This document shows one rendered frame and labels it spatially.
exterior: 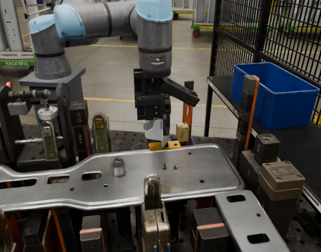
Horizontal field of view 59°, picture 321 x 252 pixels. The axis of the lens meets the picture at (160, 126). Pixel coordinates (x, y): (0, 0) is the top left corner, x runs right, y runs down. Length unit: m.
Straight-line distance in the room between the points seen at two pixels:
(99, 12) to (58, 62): 0.60
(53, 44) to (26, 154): 0.45
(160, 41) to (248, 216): 0.44
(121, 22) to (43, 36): 0.58
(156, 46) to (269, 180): 0.42
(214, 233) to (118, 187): 0.26
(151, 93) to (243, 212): 0.35
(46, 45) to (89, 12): 0.58
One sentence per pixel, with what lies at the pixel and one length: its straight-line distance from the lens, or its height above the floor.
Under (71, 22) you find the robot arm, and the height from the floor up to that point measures 1.40.
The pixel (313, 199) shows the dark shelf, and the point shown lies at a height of 1.02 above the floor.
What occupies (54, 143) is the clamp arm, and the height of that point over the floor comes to 1.04.
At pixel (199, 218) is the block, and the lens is 0.71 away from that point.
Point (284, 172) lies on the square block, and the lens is 0.77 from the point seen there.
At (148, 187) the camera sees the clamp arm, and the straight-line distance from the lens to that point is 0.60.
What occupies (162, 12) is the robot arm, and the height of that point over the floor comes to 1.42.
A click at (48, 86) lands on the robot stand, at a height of 1.08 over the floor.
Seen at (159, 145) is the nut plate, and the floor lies 1.08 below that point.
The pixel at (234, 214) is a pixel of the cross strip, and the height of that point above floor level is 1.00.
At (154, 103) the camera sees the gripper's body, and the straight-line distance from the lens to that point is 0.66.
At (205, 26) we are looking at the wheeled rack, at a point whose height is 0.26.
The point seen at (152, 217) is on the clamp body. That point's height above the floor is 1.04.
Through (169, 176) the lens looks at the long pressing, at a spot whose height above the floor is 1.00.
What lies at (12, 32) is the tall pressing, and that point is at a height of 0.61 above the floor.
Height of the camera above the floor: 1.50
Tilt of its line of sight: 29 degrees down
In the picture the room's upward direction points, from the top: straight up
